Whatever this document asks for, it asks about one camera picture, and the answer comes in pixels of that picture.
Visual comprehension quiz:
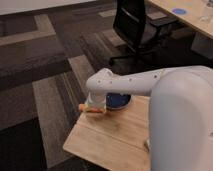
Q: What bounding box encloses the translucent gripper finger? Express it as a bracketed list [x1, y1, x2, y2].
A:
[84, 104, 92, 113]
[100, 109, 107, 115]

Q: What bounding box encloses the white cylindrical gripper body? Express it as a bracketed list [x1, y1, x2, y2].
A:
[87, 93, 106, 109]

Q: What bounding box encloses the orange pepper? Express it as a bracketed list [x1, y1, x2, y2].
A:
[79, 104, 102, 113]

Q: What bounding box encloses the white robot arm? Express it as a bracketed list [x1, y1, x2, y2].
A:
[86, 66, 213, 171]

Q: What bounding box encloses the dark blue bowl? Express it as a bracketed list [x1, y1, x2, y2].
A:
[106, 93, 131, 110]

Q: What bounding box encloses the white sponge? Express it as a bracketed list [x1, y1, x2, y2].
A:
[144, 139, 150, 152]

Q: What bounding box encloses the black office chair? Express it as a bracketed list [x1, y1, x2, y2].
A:
[109, 0, 188, 71]

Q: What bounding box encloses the blue round coaster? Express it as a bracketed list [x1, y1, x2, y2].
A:
[172, 8, 187, 15]

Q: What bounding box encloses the wooden background desk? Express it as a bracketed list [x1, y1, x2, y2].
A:
[148, 0, 213, 39]

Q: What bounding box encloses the clear drinking glass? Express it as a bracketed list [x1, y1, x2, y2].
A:
[200, 0, 213, 21]

